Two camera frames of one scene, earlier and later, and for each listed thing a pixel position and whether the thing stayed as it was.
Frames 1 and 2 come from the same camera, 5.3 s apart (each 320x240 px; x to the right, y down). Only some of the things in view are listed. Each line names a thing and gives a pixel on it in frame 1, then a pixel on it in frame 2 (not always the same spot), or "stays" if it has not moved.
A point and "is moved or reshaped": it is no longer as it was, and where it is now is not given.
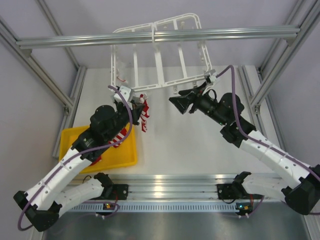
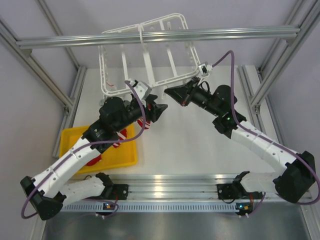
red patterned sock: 99,159 stays
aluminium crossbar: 289,32 stays
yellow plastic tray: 125,155 stays
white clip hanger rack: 151,65 is moved or reshaped
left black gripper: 136,109 to 156,109
